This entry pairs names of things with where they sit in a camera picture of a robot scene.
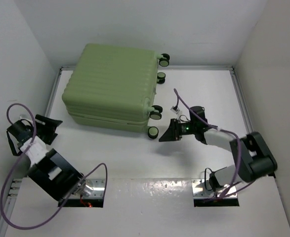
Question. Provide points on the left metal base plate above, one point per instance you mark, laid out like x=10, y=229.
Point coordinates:
x=90, y=189

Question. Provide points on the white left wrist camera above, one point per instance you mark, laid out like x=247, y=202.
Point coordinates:
x=27, y=118

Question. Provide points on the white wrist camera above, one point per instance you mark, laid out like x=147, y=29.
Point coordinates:
x=27, y=118
x=175, y=109

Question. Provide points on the light green suitcase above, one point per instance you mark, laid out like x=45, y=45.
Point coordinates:
x=114, y=87

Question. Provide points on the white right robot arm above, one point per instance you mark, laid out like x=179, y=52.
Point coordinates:
x=222, y=139

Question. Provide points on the right aluminium table rail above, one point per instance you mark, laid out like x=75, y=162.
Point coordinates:
x=257, y=157

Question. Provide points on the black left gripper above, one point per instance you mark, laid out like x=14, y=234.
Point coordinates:
x=50, y=126

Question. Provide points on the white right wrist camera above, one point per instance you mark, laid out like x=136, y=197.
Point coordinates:
x=175, y=109

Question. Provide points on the metal base plate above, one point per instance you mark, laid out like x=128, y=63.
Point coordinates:
x=202, y=191
x=90, y=189

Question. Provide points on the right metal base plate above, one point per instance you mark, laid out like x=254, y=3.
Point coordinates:
x=202, y=191

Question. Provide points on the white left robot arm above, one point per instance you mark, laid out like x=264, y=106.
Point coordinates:
x=48, y=168

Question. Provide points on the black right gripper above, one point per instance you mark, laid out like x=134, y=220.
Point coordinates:
x=173, y=133

